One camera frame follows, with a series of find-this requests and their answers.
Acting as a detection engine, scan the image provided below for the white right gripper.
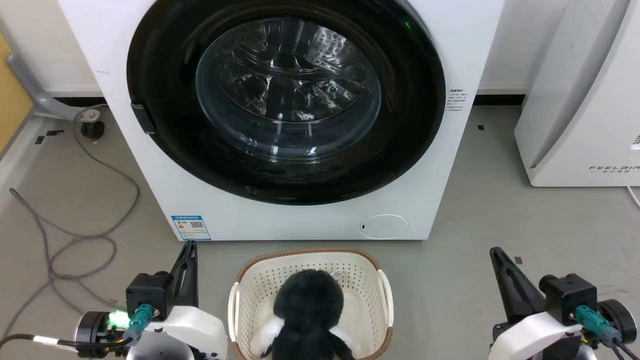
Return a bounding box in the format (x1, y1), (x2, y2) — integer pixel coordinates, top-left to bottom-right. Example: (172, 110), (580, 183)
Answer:
(488, 246), (639, 360)

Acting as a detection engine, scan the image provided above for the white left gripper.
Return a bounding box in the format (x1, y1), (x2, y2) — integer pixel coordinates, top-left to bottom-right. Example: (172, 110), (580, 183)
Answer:
(75, 240), (229, 360)

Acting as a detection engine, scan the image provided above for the black round glass washer door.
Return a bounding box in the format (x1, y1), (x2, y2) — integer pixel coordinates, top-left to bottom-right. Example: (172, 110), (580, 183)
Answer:
(126, 0), (447, 206)

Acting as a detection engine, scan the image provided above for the white front-load washing machine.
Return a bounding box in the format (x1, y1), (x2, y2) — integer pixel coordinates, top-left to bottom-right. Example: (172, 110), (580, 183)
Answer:
(58, 0), (506, 242)

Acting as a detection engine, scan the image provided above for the blue energy label sticker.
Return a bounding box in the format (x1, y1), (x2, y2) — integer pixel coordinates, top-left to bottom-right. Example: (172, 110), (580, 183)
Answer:
(171, 215), (212, 241)

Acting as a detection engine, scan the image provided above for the cream perforated laundry basket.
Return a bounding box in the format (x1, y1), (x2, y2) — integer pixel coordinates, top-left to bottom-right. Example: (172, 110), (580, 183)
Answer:
(228, 248), (395, 360)

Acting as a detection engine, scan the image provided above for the black and white plush toy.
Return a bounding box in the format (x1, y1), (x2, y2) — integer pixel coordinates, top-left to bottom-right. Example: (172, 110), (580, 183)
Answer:
(250, 269), (357, 360)

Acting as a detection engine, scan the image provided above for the round white filter cover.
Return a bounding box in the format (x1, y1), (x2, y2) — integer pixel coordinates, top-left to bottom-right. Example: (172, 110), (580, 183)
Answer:
(360, 214), (410, 239)

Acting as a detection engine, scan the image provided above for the black caster wheel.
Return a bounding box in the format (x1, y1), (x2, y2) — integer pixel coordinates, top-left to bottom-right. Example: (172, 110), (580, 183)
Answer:
(80, 120), (106, 140)

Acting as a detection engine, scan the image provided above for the white air purifier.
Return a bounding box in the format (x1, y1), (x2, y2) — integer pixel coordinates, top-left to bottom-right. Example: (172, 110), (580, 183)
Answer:
(514, 0), (640, 188)

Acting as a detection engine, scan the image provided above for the grey metal furniture leg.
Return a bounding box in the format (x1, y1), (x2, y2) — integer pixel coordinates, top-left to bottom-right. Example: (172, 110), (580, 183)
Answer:
(7, 53), (101, 122)

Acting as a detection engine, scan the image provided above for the yellow wooden panel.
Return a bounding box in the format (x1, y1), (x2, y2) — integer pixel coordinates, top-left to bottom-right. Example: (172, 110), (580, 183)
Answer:
(0, 33), (35, 153)

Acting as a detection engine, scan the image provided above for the teal connector left camera cable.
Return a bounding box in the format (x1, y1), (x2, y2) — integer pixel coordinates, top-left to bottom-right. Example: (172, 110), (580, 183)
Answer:
(122, 303), (154, 347)

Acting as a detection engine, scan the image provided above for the teal connector camera cable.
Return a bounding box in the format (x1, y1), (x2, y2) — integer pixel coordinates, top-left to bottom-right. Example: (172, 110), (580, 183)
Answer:
(574, 305), (640, 360)
(122, 303), (154, 347)

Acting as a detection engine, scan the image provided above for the teal connector right camera cable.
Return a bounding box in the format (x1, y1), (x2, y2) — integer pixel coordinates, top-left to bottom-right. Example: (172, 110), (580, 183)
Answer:
(574, 305), (640, 360)

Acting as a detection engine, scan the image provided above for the grey cable on floor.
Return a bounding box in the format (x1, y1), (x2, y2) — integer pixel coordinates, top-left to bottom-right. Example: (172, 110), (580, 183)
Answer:
(0, 106), (141, 346)

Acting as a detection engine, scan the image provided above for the black cable with white tag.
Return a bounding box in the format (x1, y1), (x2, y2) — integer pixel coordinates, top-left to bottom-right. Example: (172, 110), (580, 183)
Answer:
(0, 333), (132, 353)

